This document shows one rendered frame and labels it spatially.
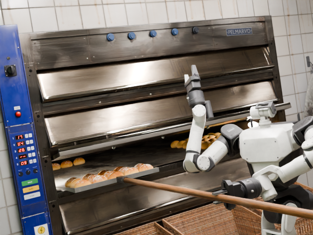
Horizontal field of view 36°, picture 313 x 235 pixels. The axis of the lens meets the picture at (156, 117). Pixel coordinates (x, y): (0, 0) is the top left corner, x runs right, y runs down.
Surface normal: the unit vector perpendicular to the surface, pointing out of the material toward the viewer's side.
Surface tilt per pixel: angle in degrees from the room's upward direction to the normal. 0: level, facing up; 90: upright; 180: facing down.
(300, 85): 90
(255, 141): 91
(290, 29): 90
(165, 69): 70
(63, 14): 90
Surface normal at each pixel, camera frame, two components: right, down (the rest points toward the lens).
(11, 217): 0.50, -0.04
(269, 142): -0.60, 0.14
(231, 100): 0.42, -0.37
